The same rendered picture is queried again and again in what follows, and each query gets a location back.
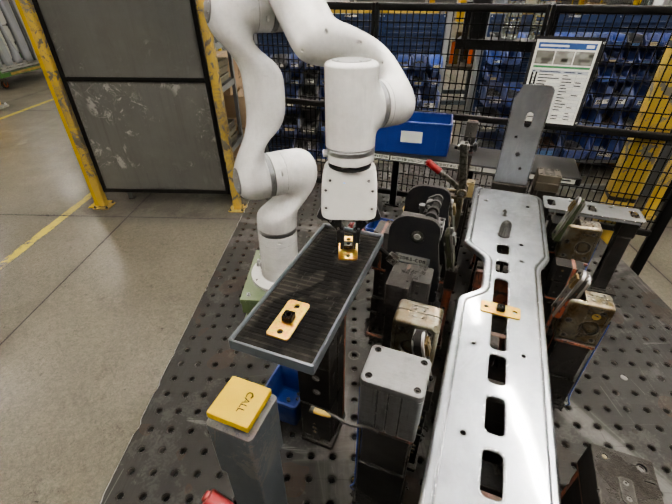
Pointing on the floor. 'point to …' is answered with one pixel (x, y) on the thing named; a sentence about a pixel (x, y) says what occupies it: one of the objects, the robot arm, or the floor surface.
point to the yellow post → (641, 143)
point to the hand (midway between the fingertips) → (348, 236)
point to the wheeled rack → (17, 70)
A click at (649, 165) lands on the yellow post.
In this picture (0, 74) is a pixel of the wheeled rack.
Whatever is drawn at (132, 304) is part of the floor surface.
